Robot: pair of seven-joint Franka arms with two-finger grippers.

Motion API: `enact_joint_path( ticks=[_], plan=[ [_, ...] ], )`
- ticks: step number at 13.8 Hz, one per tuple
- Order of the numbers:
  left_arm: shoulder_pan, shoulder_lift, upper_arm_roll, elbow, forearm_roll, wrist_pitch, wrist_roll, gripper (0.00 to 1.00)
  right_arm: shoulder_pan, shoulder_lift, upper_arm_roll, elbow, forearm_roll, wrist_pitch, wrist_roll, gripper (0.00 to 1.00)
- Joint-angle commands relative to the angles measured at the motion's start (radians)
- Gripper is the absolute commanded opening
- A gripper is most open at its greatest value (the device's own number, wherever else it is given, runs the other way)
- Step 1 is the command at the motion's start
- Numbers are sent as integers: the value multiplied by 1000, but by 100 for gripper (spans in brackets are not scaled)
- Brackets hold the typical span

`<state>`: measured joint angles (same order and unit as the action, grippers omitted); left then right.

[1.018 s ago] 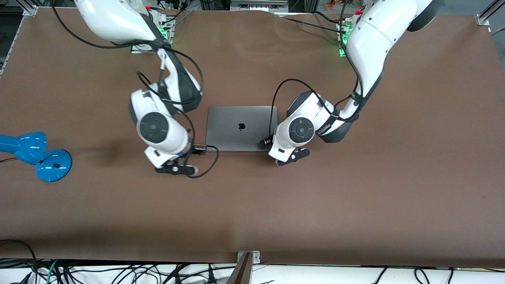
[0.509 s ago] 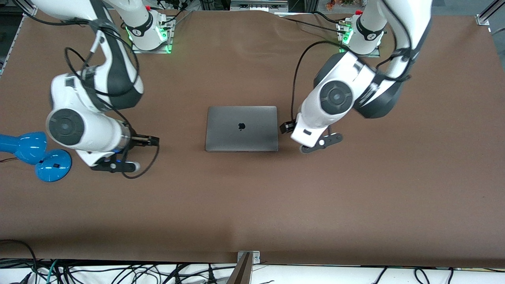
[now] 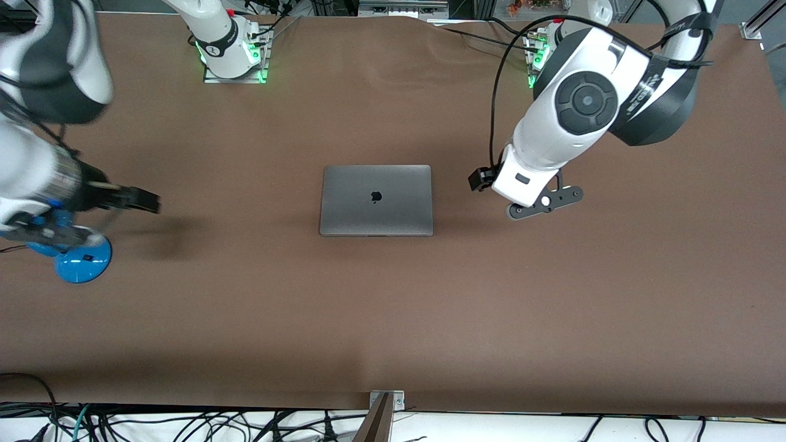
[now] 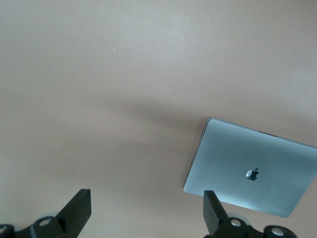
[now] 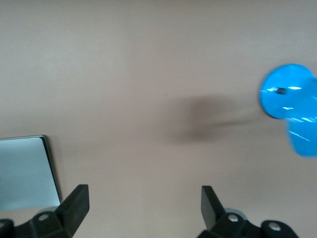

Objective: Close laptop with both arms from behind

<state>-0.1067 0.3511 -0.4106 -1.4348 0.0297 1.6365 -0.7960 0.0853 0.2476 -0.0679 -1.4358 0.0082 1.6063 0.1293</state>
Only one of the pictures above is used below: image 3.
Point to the grey open-lid laptop computer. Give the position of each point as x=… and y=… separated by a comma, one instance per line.
x=376, y=215

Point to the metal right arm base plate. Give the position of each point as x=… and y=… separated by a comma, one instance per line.
x=236, y=80

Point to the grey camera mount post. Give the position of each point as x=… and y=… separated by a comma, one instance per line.
x=376, y=423

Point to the metal post bracket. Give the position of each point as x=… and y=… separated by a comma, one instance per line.
x=399, y=402

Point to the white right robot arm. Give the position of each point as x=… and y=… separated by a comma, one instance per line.
x=55, y=55

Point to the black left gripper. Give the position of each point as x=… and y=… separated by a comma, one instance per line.
x=480, y=179

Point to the aluminium frame profile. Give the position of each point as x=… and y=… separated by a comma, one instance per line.
x=758, y=24

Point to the grey power strip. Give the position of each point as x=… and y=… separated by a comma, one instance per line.
x=402, y=8

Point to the blue desk lamp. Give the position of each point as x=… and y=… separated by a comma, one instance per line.
x=83, y=261

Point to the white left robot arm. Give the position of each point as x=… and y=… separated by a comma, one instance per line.
x=586, y=101

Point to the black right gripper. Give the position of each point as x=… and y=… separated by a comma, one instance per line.
x=100, y=195

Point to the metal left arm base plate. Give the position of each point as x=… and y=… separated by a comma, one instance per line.
x=533, y=61

